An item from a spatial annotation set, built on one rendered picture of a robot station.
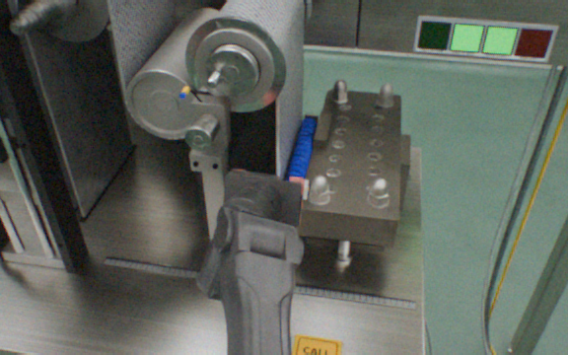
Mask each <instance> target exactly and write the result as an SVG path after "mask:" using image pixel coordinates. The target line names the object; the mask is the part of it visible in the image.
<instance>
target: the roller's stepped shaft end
mask: <svg viewBox="0 0 568 355"><path fill-rule="evenodd" d="M50 20H51V11H50V9H49V7H48V6H47V5H45V4H44V3H43V2H41V1H39V0H33V1H31V2H30V3H28V4H25V5H24V6H22V7H21V8H19V11H18V14H16V15H15V16H14V17H13V20H12V21H11V22H10V30H11V32H12V33H13V34H16V35H22V34H27V33H30V32H31V31H33V32H34V31H35V30H37V29H39V28H40V27H41V26H43V25H44V24H46V23H47V22H48V21H50Z"/></svg>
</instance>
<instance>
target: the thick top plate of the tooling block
mask: <svg viewBox="0 0 568 355"><path fill-rule="evenodd" d="M332 91H333V89H328V90H326V94H325V99H324V103H323V107H322V112H321V113H329V114H332V122H331V127H330V131H329V136H328V142H326V143H327V146H325V148H317V147H314V149H312V154H311V157H310V161H309V165H308V170H307V174H306V178H305V179H308V180H309V193H310V187H311V183H312V179H314V178H315V177H316V176H323V177H325V178H327V180H328V186H329V195H330V201H329V203H327V204H325V205H320V206H318V205H314V204H311V203H310V202H309V201H308V198H307V200H305V199H303V207H302V217H301V223H300V226H298V227H297V234H298V235H302V236H310V237H319V238H327V239H334V240H335V241H341V240H343V241H344V242H351V243H360V244H368V245H376V246H384V247H394V243H395V236H396V231H397V224H398V208H399V166H401V133H400V125H401V124H402V98H401V96H395V95H393V106H389V107H384V106H378V105H377V99H378V98H379V93H370V92H359V91H347V97H348V101H347V102H346V103H341V104H339V103H335V102H333V101H332V100H331V97H332ZM376 178H383V179H384V180H386V181H387V182H388V185H389V200H390V204H389V206H387V207H384V208H374V207H372V206H369V205H368V204H367V202H366V199H367V197H368V195H369V189H370V187H372V184H373V181H374V180H375V179H376Z"/></svg>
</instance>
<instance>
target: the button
mask: <svg viewBox="0 0 568 355"><path fill-rule="evenodd" d="M341 346H342V342H341V341H339V340H333V339H325V338H319V337H311V336H306V335H300V333H297V335H296V336H295V341H294V346H293V352H292V355H341Z"/></svg>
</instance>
